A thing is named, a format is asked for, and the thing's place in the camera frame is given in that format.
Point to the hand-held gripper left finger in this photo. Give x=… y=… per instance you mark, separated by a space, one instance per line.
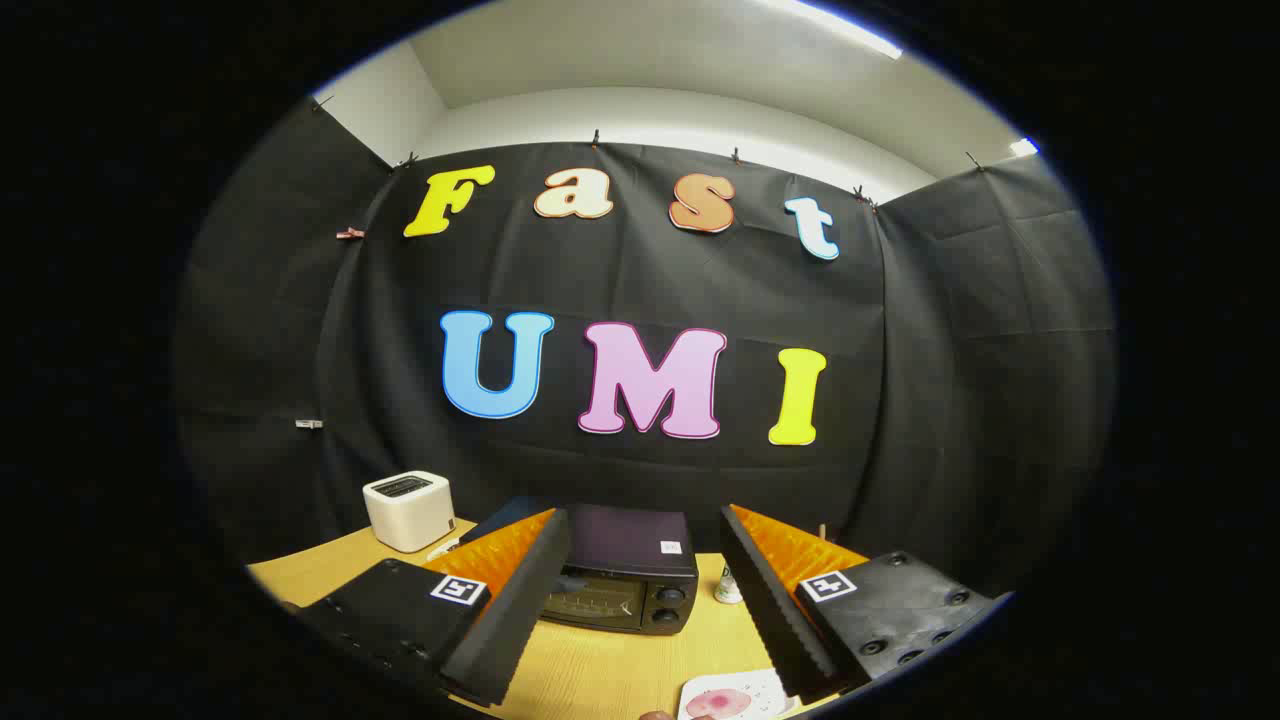
x=520 y=600

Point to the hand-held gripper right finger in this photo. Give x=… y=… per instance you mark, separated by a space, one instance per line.
x=770 y=610

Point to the white square plate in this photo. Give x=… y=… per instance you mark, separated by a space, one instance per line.
x=765 y=690

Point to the pink round ham slice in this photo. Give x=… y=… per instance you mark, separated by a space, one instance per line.
x=732 y=703

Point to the black toaster oven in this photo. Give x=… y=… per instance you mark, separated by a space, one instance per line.
x=625 y=545

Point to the white bread toaster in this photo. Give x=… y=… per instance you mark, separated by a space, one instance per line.
x=408 y=515

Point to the white bottle with green label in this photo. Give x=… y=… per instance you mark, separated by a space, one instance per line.
x=727 y=588

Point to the small white dish of beans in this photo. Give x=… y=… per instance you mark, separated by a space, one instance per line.
x=441 y=551

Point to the black backdrop cloth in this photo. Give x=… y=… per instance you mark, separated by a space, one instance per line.
x=640 y=275

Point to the row of black clips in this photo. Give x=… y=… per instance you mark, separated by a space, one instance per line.
x=595 y=139

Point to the ceiling light strip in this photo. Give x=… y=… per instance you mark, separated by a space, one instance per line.
x=1023 y=147

